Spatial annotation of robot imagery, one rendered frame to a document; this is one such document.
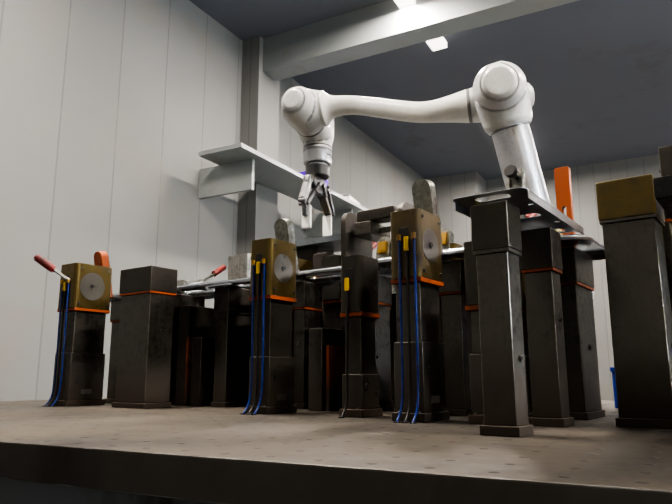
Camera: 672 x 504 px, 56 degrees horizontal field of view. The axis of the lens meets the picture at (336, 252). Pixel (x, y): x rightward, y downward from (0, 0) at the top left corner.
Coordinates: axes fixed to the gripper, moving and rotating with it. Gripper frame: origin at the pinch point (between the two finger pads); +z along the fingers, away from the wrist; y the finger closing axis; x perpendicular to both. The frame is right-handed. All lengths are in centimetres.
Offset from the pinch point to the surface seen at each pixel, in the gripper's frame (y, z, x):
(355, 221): -19.6, 4.3, -21.7
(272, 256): -60, 21, -22
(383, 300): -39, 28, -37
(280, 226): -54, 13, -20
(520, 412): -86, 49, -73
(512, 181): -29, 2, -64
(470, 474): -118, 51, -75
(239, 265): -21.1, 13.4, 13.5
